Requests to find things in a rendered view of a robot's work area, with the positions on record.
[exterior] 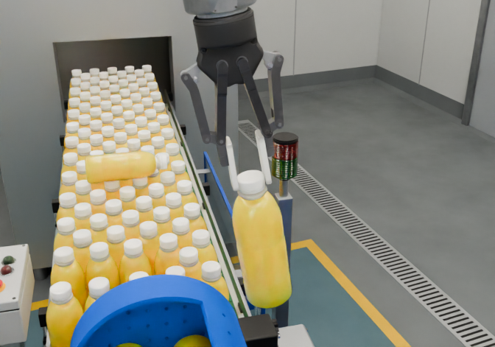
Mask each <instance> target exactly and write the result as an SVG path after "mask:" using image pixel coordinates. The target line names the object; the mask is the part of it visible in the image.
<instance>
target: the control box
mask: <svg viewBox="0 0 495 347"><path fill-rule="evenodd" d="M5 256H13V258H14V262H12V263H10V264H4V263H3V258H4V257H5ZM5 265H9V266H11V268H12V269H13V270H12V271H11V272H10V273H8V274H2V273H1V271H0V279H1V280H2V282H3V284H2V286H1V287H0V346H2V345H7V344H13V343H21V342H25V341H26V340H27V332H28V326H29V316H30V311H31V306H32V295H33V290H34V284H35V279H34V274H33V270H32V263H31V258H30V254H29V246H28V244H25V245H14V246H7V247H1V248H0V270H1V268H2V267H3V266H5Z"/></svg>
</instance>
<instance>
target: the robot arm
mask: <svg viewBox="0 0 495 347"><path fill-rule="evenodd" d="M256 1H257V0H183V5H184V9H185V11H186V12H187V13H188V14H189V15H195V17H194V19H193V24H194V31H195V36H196V40H197V48H198V55H197V59H196V61H197V62H196V63H195V64H194V65H192V66H190V67H189V68H187V69H181V70H180V78H181V80H182V81H183V83H184V85H185V86H186V87H187V88H188V90H189V93H190V95H191V98H192V104H193V106H194V112H195V115H196V117H197V123H198V126H199V128H200V134H201V136H202V140H203V142H204V143H205V144H209V143H212V144H215V145H216V146H217V152H218V157H219V161H220V164H221V166H222V167H226V166H228V169H229V175H230V179H231V185H232V187H233V190H234V191H235V192H236V191H239V185H238V180H237V175H236V166H235V161H234V152H233V147H232V143H231V140H230V138H229V137H228V136H226V98H227V87H230V86H232V85H234V84H244V86H245V90H246V91H247V95H248V98H249V100H250V103H251V106H252V108H253V112H254V114H255V116H256V120H257V122H258V124H259V128H260V130H256V131H255V134H256V142H257V147H258V151H259V158H260V163H261V170H262V172H263V174H264V179H265V181H266V184H271V183H272V180H271V175H270V168H269V163H268V157H271V156H274V153H275V151H274V146H273V138H272V135H273V131H275V130H277V129H281V128H282V127H283V126H284V114H283V103H282V93H281V74H280V73H281V68H282V65H283V62H284V57H283V56H282V55H281V54H280V53H279V52H277V51H274V52H269V51H265V50H263V48H262V47H261V46H260V44H259V42H258V38H257V34H256V24H255V18H254V14H253V10H252V9H251V8H250V7H249V6H250V5H252V4H254V3H256ZM261 59H263V60H264V65H265V66H266V68H267V76H268V85H269V94H270V111H271V119H269V120H267V116H266V114H265V112H264V108H263V105H262V103H261V100H260V97H259V93H258V91H257V89H256V84H255V82H254V79H253V75H254V74H255V72H256V70H257V68H258V66H259V64H260V62H261ZM200 71H202V72H203V73H204V74H205V75H207V76H208V77H209V78H210V79H211V80H212V81H213V82H214V90H215V123H214V131H210V130H209V127H208V122H207V119H206V114H205V111H204V107H203V103H202V100H201V96H200V92H199V89H198V87H197V83H199V81H200V77H199V73H200Z"/></svg>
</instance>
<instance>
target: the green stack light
mask: <svg viewBox="0 0 495 347"><path fill-rule="evenodd" d="M271 162H272V163H271V174H272V176H273V177H275V178H278V179H283V180H286V179H291V178H294V177H295V176H297V174H298V157H297V158H295V159H293V160H290V161H281V160H278V159H275V158H274V157H272V161H271Z"/></svg>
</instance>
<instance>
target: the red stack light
mask: <svg viewBox="0 0 495 347"><path fill-rule="evenodd" d="M273 146H274V151H275V153H274V156H273V157H274V158H275V159H278V160H281V161H290V160H293V159H295V158H297V157H298V141H297V142H296V143H294V144H289V145H283V144H277V143H275V142H274V141H273Z"/></svg>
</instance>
